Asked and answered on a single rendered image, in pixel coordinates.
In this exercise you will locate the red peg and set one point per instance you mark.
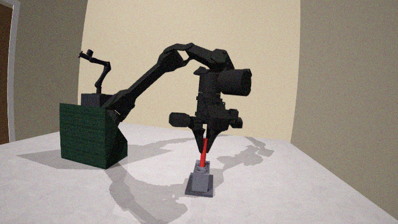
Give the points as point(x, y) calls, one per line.
point(204, 152)

